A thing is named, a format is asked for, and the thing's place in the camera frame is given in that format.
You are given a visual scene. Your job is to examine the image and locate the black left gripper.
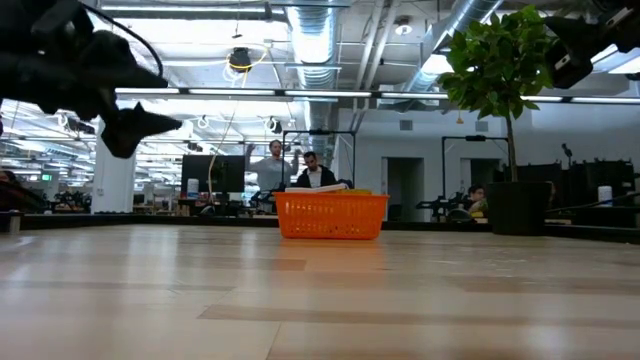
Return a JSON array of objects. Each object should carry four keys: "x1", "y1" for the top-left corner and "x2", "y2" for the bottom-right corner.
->
[{"x1": 0, "y1": 0, "x2": 184, "y2": 160}]

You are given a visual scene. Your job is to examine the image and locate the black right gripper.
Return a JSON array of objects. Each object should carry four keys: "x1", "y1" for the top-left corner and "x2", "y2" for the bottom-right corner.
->
[{"x1": 543, "y1": 0, "x2": 640, "y2": 90}]

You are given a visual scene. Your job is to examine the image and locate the orange plastic basket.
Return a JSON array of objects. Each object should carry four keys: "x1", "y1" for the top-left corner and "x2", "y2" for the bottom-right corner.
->
[{"x1": 273, "y1": 192, "x2": 390, "y2": 240}]

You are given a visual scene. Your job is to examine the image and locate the green leafy plant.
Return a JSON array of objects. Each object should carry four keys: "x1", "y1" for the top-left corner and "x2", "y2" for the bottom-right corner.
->
[{"x1": 437, "y1": 4, "x2": 556, "y2": 184}]

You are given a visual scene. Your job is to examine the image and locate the black computer monitor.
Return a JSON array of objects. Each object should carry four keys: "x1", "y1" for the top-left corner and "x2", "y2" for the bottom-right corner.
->
[{"x1": 180, "y1": 154, "x2": 246, "y2": 194}]

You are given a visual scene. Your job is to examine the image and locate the person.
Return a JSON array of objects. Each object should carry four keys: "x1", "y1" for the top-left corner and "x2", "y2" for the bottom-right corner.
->
[
  {"x1": 244, "y1": 139, "x2": 301, "y2": 194},
  {"x1": 295, "y1": 151, "x2": 337, "y2": 189},
  {"x1": 467, "y1": 184, "x2": 490, "y2": 219}
]

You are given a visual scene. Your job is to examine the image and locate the black plant pot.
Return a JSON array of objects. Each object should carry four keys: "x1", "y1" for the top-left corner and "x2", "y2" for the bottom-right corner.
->
[{"x1": 485, "y1": 180, "x2": 554, "y2": 236}]

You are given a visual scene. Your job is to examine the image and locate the overhead bar with lights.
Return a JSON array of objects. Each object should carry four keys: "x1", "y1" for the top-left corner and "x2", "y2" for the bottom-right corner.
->
[{"x1": 114, "y1": 87, "x2": 640, "y2": 105}]

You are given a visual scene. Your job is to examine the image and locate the black overhead camera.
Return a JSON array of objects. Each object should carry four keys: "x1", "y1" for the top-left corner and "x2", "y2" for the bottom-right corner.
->
[{"x1": 228, "y1": 47, "x2": 253, "y2": 74}]

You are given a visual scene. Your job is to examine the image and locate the black background rig frame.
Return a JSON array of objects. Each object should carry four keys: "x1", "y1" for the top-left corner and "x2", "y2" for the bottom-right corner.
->
[
  {"x1": 440, "y1": 134, "x2": 510, "y2": 199},
  {"x1": 281, "y1": 128, "x2": 357, "y2": 194}
]

